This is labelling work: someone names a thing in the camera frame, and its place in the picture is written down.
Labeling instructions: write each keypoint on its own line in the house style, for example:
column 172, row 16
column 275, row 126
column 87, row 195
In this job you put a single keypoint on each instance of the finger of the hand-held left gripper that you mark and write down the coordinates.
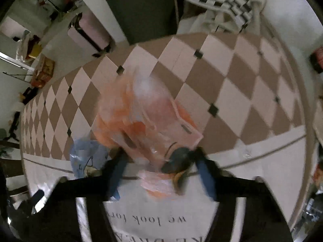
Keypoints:
column 32, row 203

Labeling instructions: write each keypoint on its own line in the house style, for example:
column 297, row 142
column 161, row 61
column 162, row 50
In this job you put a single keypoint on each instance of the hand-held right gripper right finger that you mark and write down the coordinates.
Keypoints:
column 207, row 181

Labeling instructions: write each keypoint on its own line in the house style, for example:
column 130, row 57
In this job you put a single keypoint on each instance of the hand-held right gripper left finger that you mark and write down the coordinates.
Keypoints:
column 118, row 179

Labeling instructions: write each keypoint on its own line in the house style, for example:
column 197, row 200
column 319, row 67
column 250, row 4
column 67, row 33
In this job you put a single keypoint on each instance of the orange plastic packaging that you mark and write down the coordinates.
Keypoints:
column 151, row 121

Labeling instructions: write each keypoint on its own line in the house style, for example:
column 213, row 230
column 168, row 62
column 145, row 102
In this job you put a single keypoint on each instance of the blue plastic wrapper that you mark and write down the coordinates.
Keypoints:
column 84, row 156

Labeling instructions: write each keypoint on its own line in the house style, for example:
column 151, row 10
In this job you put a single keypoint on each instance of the brown diamond pattern tablecloth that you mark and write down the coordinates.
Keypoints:
column 239, row 85

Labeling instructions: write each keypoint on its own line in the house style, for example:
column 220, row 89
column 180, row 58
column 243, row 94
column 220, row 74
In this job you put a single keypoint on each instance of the orange cardboard box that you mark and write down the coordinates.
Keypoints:
column 37, row 81
column 46, row 66

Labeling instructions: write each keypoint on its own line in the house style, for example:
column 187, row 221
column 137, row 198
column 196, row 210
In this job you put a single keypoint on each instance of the pink suitcase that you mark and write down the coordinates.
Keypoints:
column 88, row 32

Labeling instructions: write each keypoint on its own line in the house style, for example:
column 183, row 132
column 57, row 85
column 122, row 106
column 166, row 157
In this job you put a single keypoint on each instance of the yellow bin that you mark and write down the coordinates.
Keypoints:
column 35, row 51

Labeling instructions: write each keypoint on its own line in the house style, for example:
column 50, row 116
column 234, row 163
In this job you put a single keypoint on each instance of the white plastic bag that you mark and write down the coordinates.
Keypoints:
column 24, row 45

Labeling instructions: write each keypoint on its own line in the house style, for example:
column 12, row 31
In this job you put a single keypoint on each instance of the white chair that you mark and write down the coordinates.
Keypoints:
column 222, row 21

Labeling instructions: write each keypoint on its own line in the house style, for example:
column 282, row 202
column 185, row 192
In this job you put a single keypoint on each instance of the dark green folding bed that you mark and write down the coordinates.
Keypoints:
column 143, row 12

